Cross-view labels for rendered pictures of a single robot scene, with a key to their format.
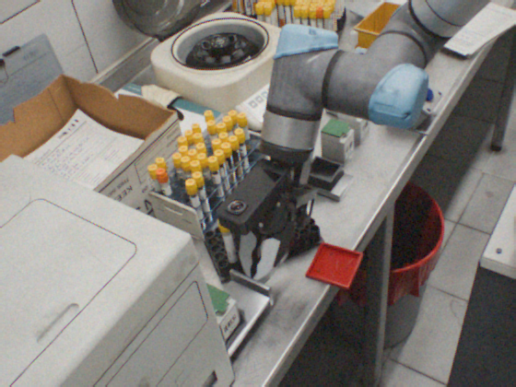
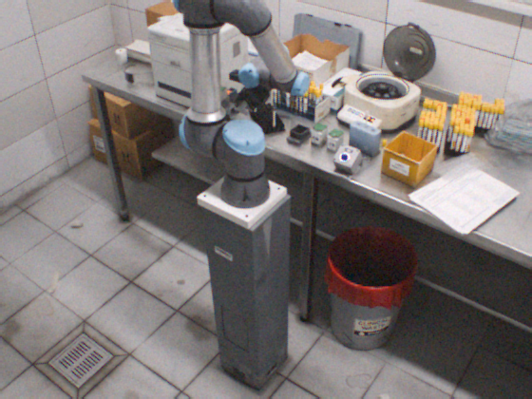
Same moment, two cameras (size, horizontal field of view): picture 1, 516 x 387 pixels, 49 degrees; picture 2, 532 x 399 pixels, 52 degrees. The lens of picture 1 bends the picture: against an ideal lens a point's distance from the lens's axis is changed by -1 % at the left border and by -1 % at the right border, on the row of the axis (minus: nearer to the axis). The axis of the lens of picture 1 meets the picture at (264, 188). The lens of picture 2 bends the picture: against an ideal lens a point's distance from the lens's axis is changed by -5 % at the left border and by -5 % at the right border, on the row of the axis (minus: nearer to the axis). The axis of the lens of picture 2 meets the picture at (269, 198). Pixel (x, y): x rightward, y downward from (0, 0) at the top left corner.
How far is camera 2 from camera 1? 1.93 m
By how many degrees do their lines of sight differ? 63
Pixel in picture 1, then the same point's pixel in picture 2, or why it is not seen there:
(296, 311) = not seen: hidden behind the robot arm
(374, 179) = (299, 151)
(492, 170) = not seen: outside the picture
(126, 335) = (179, 44)
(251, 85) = (355, 103)
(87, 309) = (181, 33)
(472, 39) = (428, 201)
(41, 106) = (334, 48)
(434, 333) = (343, 359)
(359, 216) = (275, 145)
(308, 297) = not seen: hidden behind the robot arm
